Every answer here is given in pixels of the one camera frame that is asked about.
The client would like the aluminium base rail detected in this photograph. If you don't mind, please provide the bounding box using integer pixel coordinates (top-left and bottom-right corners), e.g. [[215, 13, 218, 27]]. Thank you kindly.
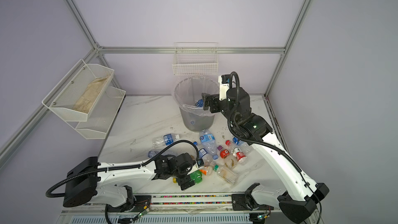
[[57, 192, 281, 224]]

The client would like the orange label bottle yellow cap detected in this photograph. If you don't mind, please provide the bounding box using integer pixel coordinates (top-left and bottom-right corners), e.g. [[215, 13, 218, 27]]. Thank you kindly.
[[200, 166, 214, 176]]

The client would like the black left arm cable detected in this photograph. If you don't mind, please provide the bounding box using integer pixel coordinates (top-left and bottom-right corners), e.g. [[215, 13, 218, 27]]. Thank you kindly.
[[45, 139, 200, 199]]

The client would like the grey mesh waste bin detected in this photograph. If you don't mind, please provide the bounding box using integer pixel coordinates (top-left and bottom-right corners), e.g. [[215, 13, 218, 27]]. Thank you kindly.
[[173, 76, 221, 132]]

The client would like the white mesh shelf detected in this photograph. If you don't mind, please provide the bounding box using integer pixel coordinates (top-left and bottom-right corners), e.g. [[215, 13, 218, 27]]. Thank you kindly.
[[42, 60, 114, 122], [66, 86, 125, 140]]

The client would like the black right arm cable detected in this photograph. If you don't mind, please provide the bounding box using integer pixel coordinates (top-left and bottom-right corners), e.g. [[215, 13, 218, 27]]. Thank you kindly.
[[226, 71, 322, 224]]

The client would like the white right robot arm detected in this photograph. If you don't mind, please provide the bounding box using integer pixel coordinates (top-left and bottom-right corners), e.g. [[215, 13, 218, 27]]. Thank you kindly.
[[202, 88, 330, 224]]

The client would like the clear bottle green cap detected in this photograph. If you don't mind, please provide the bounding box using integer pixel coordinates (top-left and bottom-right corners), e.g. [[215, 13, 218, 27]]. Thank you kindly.
[[214, 164, 238, 185]]

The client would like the beige cloth in shelf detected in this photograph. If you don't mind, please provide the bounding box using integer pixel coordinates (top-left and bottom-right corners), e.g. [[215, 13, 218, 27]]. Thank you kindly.
[[73, 76, 109, 114]]

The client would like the green plastic bottle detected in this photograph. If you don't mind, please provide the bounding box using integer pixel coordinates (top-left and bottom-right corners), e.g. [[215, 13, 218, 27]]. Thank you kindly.
[[173, 171, 203, 185]]

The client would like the red label bottle purple cap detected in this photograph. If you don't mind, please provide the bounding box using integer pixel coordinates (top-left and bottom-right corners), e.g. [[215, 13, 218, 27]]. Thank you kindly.
[[217, 145, 230, 159]]

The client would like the large clear bottle light-blue label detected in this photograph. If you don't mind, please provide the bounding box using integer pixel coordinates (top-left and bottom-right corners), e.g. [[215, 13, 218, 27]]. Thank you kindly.
[[200, 130, 218, 160]]

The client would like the small bottle blue cap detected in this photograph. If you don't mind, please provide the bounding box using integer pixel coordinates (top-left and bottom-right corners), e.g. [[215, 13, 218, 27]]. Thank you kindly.
[[194, 142, 212, 167]]

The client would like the white wire wall basket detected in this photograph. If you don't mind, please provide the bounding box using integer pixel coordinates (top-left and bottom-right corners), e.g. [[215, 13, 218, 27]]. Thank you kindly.
[[172, 42, 219, 76]]

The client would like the upper white mesh shelf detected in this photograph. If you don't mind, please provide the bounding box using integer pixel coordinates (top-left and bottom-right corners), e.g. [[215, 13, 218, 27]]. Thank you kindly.
[[42, 60, 114, 122]]

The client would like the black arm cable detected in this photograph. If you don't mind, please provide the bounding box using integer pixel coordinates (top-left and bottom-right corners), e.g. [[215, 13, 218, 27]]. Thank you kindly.
[[45, 139, 200, 199], [226, 71, 322, 224]]

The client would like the clear plastic bin liner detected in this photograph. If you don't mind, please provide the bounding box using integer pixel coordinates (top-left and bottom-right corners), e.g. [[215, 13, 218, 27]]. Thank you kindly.
[[172, 76, 219, 117]]

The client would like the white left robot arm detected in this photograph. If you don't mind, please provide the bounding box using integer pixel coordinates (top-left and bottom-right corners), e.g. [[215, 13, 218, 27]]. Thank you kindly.
[[61, 153, 204, 211]]

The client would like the clear brownish crushed bottle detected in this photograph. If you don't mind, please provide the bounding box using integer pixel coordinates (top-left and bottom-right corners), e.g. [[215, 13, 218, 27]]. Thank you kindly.
[[223, 156, 238, 170]]

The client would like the clear bottle blue label white cap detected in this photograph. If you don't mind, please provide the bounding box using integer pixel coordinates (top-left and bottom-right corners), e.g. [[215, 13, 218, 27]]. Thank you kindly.
[[152, 133, 180, 149]]

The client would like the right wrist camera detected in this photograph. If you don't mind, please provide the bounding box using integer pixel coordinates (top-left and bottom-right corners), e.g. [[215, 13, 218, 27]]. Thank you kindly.
[[218, 74, 231, 101]]

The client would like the lower white mesh shelf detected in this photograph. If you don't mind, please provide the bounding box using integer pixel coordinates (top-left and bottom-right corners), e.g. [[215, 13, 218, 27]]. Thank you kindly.
[[66, 86, 125, 140]]

